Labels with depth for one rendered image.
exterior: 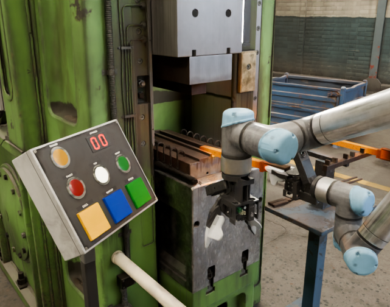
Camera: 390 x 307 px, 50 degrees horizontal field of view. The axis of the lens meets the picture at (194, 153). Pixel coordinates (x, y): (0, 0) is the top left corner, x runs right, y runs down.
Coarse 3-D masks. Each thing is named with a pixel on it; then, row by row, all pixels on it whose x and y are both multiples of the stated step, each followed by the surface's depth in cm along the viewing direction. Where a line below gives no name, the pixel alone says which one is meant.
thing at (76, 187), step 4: (72, 180) 104; (76, 180) 105; (72, 184) 104; (76, 184) 105; (80, 184) 106; (72, 188) 103; (76, 188) 104; (80, 188) 105; (72, 192) 103; (76, 192) 104; (80, 192) 105
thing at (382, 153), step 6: (336, 144) 184; (342, 144) 182; (348, 144) 179; (354, 144) 177; (360, 144) 177; (366, 150) 173; (372, 150) 171; (378, 150) 168; (384, 150) 168; (378, 156) 169; (384, 156) 169
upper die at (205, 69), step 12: (156, 60) 157; (168, 60) 151; (180, 60) 146; (192, 60) 143; (204, 60) 146; (216, 60) 149; (228, 60) 153; (156, 72) 159; (168, 72) 153; (180, 72) 147; (192, 72) 144; (204, 72) 147; (216, 72) 151; (228, 72) 155; (192, 84) 145
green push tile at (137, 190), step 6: (138, 180) 123; (126, 186) 119; (132, 186) 120; (138, 186) 122; (144, 186) 124; (132, 192) 119; (138, 192) 121; (144, 192) 123; (132, 198) 119; (138, 198) 120; (144, 198) 123; (150, 198) 125; (138, 204) 120
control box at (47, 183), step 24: (48, 144) 103; (72, 144) 109; (96, 144) 116; (120, 144) 124; (24, 168) 101; (48, 168) 100; (72, 168) 106; (96, 168) 112; (120, 168) 120; (48, 192) 99; (96, 192) 109; (48, 216) 102; (72, 216) 101; (72, 240) 100; (96, 240) 104
